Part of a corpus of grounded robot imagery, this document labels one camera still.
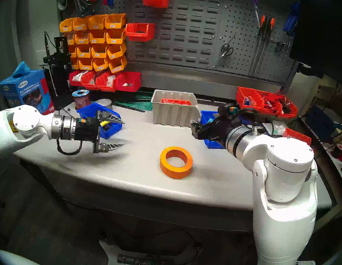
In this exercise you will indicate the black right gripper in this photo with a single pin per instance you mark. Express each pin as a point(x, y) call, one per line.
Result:
point(222, 129)

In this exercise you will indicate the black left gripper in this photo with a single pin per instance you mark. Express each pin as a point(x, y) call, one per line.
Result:
point(86, 129)

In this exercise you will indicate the blue plastic storage bin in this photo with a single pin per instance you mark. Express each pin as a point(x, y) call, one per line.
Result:
point(88, 111)
point(208, 116)

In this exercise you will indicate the large beige storage bin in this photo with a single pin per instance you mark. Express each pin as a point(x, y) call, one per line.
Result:
point(172, 116)

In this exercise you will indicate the orange masking tape roll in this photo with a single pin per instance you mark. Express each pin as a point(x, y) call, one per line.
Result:
point(175, 172)

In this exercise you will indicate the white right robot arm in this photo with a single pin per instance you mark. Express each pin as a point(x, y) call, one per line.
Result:
point(286, 173)

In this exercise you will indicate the red tool white lettering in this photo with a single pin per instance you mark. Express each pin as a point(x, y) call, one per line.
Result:
point(270, 102)

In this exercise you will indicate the black metal rod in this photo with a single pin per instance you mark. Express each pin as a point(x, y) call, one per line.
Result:
point(128, 107)

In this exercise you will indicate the orange-red plastic bin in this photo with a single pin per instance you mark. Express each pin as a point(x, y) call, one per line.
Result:
point(176, 102)
point(292, 110)
point(242, 95)
point(295, 135)

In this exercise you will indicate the green cutting mat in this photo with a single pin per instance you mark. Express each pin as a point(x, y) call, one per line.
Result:
point(137, 104)

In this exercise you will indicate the red parts bin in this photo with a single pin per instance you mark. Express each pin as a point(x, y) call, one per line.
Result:
point(129, 81)
point(89, 80)
point(105, 82)
point(74, 78)

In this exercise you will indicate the blue bench vise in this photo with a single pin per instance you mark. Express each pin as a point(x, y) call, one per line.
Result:
point(261, 120)

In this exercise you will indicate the yellow labelled parts bin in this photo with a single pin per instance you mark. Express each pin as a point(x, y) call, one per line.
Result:
point(83, 51)
point(100, 64)
point(66, 25)
point(75, 63)
point(85, 64)
point(115, 21)
point(99, 51)
point(117, 65)
point(115, 36)
point(116, 51)
point(97, 37)
point(73, 51)
point(69, 38)
point(80, 24)
point(96, 23)
point(82, 37)

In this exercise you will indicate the clear bag green label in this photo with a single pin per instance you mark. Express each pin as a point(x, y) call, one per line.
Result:
point(278, 128)

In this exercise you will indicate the black metal stand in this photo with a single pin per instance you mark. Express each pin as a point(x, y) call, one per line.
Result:
point(57, 73)

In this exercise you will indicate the large grey pegboard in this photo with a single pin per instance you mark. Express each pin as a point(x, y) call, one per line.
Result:
point(242, 59)

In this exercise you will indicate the blue cleaning cloths box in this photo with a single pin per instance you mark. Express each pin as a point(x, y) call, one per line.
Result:
point(28, 91)

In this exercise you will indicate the blue cloth in dispenser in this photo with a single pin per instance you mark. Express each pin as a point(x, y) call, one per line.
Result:
point(21, 68)

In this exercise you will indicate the dark blue case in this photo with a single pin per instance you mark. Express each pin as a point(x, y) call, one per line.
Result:
point(321, 117)

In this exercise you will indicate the black power strip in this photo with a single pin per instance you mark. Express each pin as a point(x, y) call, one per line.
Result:
point(136, 260)

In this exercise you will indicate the silver tape roll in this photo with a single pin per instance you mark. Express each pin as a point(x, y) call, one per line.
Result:
point(58, 3)

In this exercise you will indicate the blue spring clamps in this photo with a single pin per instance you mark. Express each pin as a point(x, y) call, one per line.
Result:
point(291, 22)

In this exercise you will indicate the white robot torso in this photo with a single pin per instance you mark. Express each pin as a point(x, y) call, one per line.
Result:
point(14, 260)

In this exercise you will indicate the black monitor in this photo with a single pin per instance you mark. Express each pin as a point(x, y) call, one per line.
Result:
point(331, 37)

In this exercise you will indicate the grey duct tape roll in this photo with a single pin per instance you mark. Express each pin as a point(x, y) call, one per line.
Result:
point(103, 102)

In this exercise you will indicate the grey louvred wall panel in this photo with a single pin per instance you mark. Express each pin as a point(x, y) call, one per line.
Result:
point(183, 30)

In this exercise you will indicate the white wall switch plate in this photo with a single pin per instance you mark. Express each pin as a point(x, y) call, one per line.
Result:
point(40, 58)

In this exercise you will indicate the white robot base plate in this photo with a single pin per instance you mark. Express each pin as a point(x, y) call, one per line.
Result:
point(109, 253)

